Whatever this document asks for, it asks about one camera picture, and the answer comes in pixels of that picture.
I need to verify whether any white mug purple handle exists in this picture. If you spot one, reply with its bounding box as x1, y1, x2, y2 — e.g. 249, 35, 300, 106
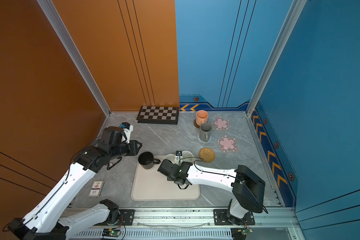
164, 154, 176, 164

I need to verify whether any beige rectangular serving tray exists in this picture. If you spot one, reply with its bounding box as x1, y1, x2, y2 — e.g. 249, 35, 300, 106
131, 156, 200, 201

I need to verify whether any woven rattan round coaster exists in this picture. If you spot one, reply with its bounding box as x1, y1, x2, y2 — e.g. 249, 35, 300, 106
199, 148, 216, 163

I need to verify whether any black mug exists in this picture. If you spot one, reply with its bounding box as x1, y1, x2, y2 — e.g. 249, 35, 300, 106
138, 152, 161, 170

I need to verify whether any brown wooden round coaster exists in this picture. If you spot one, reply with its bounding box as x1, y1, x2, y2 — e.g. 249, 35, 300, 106
194, 120, 200, 129

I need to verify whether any grey green mug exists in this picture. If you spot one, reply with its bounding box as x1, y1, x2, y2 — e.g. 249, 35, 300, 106
199, 123, 212, 139

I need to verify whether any pink flower coaster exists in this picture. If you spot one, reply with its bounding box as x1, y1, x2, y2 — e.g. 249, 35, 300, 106
211, 117, 231, 132
216, 135, 238, 153

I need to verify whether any orange peach mug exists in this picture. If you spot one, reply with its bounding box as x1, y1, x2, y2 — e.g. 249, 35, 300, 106
195, 110, 209, 126

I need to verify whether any cream white mug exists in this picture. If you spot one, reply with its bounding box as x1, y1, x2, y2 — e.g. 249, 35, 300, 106
179, 151, 195, 164

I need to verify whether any blue woven round coaster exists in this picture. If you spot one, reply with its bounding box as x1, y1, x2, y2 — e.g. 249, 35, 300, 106
197, 134, 212, 144

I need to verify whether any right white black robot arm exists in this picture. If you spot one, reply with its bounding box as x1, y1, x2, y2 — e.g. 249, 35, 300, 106
158, 159, 268, 226

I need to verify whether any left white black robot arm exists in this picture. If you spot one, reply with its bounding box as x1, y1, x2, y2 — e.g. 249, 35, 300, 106
3, 122, 142, 240

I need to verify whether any playing card box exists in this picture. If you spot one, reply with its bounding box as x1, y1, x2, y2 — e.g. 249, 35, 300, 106
88, 180, 105, 198

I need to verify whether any black white chessboard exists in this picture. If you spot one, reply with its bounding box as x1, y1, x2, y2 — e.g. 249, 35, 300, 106
137, 106, 179, 125

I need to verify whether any right green circuit board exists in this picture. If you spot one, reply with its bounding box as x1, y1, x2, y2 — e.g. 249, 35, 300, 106
238, 228, 252, 236

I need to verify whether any green circuit board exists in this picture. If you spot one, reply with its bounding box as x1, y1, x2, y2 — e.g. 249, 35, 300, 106
238, 228, 252, 236
102, 229, 122, 238

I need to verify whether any left green circuit board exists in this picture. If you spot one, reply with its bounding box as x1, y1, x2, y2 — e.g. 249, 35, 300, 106
102, 229, 122, 238

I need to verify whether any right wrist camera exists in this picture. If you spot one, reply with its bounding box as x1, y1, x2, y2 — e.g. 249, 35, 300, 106
175, 151, 183, 165

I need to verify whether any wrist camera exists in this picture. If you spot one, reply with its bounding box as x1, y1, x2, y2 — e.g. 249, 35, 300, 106
120, 122, 134, 135
175, 151, 183, 165

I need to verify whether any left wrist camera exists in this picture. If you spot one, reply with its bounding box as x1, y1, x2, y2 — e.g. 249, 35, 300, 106
120, 122, 134, 135

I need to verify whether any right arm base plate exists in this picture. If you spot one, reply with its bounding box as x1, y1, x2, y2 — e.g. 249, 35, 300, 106
213, 209, 256, 226

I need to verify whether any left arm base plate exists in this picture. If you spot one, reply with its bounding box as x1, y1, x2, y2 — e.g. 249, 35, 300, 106
95, 209, 135, 227

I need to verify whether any aluminium front frame rail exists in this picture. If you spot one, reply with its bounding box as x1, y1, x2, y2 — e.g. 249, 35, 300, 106
72, 207, 305, 240

